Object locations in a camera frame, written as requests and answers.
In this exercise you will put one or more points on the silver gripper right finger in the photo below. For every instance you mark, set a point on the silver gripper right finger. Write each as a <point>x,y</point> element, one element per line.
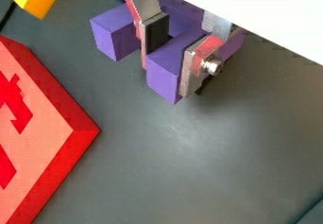
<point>206,55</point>

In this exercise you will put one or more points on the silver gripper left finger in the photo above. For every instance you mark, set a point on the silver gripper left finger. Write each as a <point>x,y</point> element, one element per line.
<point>152,25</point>

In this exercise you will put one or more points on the purple U-shaped block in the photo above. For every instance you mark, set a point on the purple U-shaped block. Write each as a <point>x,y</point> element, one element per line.
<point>115,38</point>

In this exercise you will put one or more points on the red board with slots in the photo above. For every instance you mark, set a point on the red board with slots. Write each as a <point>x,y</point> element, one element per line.
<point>45,132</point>

